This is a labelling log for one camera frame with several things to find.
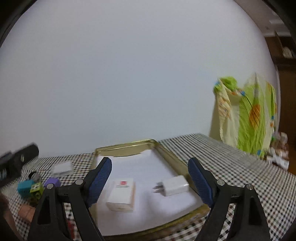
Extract pink card deck box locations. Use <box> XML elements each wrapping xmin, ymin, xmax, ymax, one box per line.
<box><xmin>18</xmin><ymin>204</ymin><xmax>35</xmax><ymax>223</ymax></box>

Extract gold metal tin box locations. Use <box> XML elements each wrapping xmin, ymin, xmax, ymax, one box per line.
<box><xmin>90</xmin><ymin>139</ymin><xmax>210</xmax><ymax>239</ymax></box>

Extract checkered tablecloth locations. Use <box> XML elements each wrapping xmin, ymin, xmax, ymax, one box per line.
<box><xmin>1</xmin><ymin>133</ymin><xmax>295</xmax><ymax>240</ymax></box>

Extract person left hand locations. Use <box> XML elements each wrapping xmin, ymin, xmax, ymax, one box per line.
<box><xmin>1</xmin><ymin>193</ymin><xmax>23</xmax><ymax>240</ymax></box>

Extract red toy brick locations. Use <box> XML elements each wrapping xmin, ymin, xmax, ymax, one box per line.
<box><xmin>67</xmin><ymin>220</ymin><xmax>75</xmax><ymax>240</ymax></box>

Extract purple cube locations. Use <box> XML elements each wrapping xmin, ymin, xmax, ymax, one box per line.
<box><xmin>44</xmin><ymin>177</ymin><xmax>61</xmax><ymax>188</ymax></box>

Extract clutter on side table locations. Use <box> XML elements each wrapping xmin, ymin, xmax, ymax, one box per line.
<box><xmin>265</xmin><ymin>132</ymin><xmax>290</xmax><ymax>171</ymax></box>

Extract white power adapter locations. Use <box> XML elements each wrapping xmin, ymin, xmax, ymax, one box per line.
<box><xmin>153</xmin><ymin>175</ymin><xmax>189</xmax><ymax>196</ymax></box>

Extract brown wooden cabinet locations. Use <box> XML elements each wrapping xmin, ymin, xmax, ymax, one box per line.
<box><xmin>265</xmin><ymin>35</ymin><xmax>295</xmax><ymax>174</ymax></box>

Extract grey foil packet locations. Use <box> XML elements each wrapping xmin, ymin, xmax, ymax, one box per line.
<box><xmin>28</xmin><ymin>171</ymin><xmax>41</xmax><ymax>183</ymax></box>

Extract green yellow hanging cloth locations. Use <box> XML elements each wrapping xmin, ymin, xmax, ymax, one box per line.
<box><xmin>209</xmin><ymin>73</ymin><xmax>277</xmax><ymax>158</ymax></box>

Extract green soccer toy cube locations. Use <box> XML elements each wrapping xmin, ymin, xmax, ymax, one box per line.
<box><xmin>30</xmin><ymin>182</ymin><xmax>44</xmax><ymax>200</ymax></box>

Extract blue toy brick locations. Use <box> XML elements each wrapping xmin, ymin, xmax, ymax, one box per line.
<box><xmin>17</xmin><ymin>179</ymin><xmax>35</xmax><ymax>199</ymax></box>

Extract white card box red logo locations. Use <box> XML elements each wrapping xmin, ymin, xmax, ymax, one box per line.
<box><xmin>106</xmin><ymin>178</ymin><xmax>136</xmax><ymax>212</ymax></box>

